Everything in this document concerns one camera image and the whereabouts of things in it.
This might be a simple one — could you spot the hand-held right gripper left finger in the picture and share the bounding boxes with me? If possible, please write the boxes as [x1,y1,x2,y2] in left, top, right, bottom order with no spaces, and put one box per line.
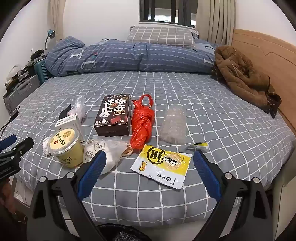
[26,150,107,241]

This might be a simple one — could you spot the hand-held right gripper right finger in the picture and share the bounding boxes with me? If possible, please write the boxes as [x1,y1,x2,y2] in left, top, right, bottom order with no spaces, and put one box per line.
[193,150,273,241]

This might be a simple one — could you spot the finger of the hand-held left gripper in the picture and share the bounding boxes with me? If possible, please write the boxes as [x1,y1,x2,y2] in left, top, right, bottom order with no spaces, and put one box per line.
[0,135,17,151]
[0,137,34,166]

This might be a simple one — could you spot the yellow white snack packet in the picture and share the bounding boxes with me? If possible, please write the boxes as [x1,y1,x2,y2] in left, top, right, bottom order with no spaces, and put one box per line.
[131,144,192,190]

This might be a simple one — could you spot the small white box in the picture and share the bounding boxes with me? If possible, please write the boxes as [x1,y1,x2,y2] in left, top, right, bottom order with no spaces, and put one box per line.
[55,113,85,143]

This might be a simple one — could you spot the black packet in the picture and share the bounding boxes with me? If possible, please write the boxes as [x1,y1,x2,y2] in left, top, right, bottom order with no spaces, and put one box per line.
[59,104,72,120]

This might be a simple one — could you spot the brown cookie box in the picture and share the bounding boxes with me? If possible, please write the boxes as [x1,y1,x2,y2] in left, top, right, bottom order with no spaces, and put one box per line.
[94,94,132,137]

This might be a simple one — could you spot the black lined trash bin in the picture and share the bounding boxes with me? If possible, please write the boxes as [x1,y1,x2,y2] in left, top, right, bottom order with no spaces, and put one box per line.
[97,224,152,241]

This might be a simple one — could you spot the person's left hand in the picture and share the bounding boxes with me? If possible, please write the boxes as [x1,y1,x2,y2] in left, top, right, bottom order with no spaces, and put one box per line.
[0,177,13,209]

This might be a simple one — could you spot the crumpled white tissue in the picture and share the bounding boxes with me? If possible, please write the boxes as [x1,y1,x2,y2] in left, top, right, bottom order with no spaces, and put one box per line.
[42,137,55,158]

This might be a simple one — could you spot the torn yellow wrapper piece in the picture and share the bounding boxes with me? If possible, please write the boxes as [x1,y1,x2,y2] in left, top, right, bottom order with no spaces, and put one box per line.
[183,142,209,151]

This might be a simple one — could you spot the clear face mask package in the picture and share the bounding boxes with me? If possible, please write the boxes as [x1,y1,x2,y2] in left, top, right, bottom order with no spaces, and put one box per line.
[84,136,134,175]

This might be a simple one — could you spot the yellow plastic cup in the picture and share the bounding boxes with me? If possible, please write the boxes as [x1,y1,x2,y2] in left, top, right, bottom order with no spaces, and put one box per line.
[50,128,84,168]

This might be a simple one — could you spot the grey checked bed sheet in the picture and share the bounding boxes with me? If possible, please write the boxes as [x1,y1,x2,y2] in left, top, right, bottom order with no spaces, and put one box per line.
[0,70,296,226]

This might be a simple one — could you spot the grey suitcase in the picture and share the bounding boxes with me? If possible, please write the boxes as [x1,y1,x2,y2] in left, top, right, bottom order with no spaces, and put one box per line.
[3,74,42,114]

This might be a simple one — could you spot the clear bubble wrap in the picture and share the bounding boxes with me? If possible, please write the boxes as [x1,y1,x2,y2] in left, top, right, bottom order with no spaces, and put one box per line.
[158,105,187,145]

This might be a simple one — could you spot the clear plastic bag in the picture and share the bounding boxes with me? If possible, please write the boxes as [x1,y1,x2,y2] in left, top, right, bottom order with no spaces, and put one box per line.
[67,95,86,117]

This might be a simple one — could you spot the red plastic bag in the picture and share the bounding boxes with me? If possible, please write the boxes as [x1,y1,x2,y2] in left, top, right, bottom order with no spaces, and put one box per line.
[130,94,155,151]

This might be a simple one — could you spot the white bag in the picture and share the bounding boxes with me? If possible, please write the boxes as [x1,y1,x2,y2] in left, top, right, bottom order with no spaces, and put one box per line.
[8,64,22,80]

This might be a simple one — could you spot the teal suitcase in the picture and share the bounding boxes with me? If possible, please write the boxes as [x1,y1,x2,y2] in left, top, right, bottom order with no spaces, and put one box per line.
[34,58,52,84]

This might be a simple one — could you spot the brown padded jacket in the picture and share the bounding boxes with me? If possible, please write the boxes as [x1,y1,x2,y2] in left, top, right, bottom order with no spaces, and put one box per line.
[211,45,282,118]

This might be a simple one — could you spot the blue desk lamp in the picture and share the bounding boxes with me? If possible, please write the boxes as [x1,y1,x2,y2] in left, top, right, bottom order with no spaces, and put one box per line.
[44,29,56,52]

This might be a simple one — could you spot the blue striped duvet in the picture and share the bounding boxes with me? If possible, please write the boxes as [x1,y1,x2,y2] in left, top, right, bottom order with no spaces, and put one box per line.
[45,36,220,77]

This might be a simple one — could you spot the beige curtain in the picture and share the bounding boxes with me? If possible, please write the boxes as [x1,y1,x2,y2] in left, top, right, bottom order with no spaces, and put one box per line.
[196,0,236,45]
[50,0,67,41]

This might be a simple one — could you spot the wooden headboard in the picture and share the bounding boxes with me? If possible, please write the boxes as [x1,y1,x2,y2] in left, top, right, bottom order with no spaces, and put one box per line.
[231,29,296,130]

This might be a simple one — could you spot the grey checked pillow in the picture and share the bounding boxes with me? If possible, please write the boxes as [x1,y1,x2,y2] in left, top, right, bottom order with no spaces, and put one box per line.
[125,25,196,49]

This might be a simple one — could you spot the dark framed window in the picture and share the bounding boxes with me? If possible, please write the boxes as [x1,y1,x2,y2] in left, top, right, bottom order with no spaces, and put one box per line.
[139,0,199,29]

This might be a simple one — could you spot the black cable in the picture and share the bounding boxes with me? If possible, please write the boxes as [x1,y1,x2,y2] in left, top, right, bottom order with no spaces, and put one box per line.
[0,105,21,139]

